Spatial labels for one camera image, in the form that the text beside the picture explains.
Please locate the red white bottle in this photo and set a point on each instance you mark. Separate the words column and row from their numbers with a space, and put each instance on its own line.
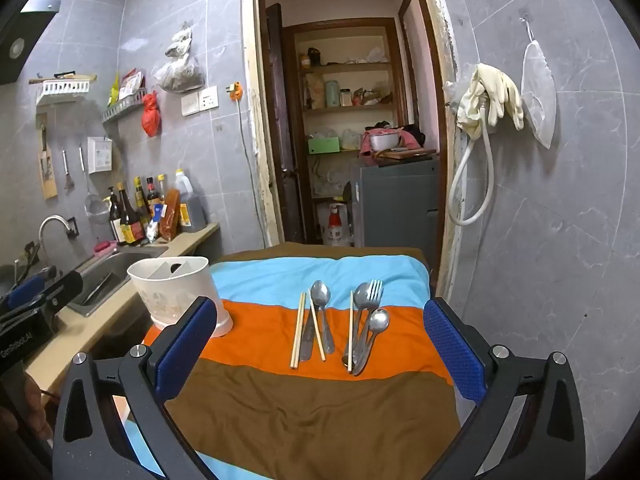
column 339, row 225

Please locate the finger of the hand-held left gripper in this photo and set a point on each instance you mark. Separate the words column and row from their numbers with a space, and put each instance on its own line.
column 26, row 290
column 65, row 285

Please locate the grey wall rack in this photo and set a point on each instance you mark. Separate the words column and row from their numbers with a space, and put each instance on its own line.
column 125, row 106

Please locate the person's left hand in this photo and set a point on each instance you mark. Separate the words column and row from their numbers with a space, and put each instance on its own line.
column 35, row 400

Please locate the steel spoon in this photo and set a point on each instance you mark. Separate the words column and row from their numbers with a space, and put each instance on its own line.
column 361, row 293
column 320, row 292
column 379, row 320

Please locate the orange plug adapter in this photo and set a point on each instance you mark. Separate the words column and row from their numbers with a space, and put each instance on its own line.
column 235, row 91

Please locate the red plastic bag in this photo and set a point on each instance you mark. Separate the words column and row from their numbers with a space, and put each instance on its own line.
column 151, row 115

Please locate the white bowl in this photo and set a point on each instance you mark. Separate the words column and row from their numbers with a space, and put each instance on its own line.
column 384, row 141

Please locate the clear bag of dried goods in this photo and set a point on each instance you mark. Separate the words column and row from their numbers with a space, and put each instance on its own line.
column 180, row 75

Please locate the white wall switch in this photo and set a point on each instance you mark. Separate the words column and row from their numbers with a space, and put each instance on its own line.
column 190, row 103

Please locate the hanging bamboo board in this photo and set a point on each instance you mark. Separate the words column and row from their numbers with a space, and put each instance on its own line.
column 48, row 170

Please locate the dark bottle red cap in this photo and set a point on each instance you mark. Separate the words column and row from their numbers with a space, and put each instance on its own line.
column 152, row 192

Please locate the cream rubber gloves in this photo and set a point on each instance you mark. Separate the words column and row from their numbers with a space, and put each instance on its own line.
column 492, row 92

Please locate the stainless steel sink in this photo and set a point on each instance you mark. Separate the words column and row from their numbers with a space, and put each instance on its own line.
column 115, row 270

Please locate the beige kitchen counter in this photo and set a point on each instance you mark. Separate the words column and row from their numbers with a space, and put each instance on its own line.
column 95, row 330

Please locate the grey metal cabinet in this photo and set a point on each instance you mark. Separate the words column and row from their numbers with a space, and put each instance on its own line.
column 395, row 200

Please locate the wooden shelf unit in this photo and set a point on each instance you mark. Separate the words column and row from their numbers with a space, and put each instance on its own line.
column 345, row 67

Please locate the small clear hanging bag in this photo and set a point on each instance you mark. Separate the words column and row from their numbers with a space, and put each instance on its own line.
column 180, row 42

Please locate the large oil jug yellow cap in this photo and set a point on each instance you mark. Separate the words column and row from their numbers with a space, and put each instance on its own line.
column 190, row 205

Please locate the red orange spice packet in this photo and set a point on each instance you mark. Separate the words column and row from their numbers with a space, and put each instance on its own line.
column 170, row 215

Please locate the hanging metal spatula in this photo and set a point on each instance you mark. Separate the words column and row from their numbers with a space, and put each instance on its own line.
column 67, row 175

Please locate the black wall plate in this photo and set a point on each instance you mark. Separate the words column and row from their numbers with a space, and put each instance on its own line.
column 73, row 226

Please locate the teal canister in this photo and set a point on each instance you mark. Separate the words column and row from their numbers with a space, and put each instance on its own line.
column 332, row 94

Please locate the striped blue orange brown blanket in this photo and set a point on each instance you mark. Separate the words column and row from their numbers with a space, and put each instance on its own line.
column 310, row 410

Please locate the pink scrub brush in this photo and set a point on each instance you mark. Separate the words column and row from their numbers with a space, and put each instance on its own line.
column 105, row 247

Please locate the chrome faucet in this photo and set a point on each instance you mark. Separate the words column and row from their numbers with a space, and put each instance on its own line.
column 50, row 222

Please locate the white plastic utensil holder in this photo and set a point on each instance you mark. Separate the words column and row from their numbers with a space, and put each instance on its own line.
column 170, row 290

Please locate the dark wooden door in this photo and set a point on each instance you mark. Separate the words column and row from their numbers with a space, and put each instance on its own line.
column 282, row 135

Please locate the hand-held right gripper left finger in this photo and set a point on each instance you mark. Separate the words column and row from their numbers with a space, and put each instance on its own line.
column 184, row 347

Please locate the white wall rack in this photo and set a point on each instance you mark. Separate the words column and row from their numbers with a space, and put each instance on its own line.
column 65, row 87

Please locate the hanging metal strainer ladle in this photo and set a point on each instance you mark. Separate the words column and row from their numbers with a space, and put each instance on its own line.
column 95, row 207

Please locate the steel table knife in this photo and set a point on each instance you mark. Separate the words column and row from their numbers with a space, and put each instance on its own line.
column 308, row 335

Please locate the pink cloth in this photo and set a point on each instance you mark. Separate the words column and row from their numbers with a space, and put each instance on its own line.
column 412, row 135

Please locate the green box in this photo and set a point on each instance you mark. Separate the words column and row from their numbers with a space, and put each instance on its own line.
column 324, row 145

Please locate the steel fork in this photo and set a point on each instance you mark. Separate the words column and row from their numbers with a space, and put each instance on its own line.
column 375, row 296

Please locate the hanging mesh bag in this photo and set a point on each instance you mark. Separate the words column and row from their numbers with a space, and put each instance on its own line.
column 539, row 95

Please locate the blue white packet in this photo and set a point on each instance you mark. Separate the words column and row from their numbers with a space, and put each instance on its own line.
column 154, row 222

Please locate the seasoning packets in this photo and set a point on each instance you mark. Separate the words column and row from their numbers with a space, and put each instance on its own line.
column 129, row 82

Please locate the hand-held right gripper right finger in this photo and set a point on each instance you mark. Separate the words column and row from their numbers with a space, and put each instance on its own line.
column 456, row 347

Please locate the black range hood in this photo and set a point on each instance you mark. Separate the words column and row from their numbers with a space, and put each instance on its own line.
column 20, row 20

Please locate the wooden door frame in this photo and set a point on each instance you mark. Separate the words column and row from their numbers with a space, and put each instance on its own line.
column 440, row 60

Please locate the clear bottle yellow cap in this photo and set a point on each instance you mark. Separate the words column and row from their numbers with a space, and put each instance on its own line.
column 161, row 187

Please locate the white hanging wall box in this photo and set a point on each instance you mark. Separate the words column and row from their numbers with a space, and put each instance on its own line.
column 100, row 155

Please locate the white wall socket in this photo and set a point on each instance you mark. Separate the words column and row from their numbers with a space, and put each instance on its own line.
column 209, row 98

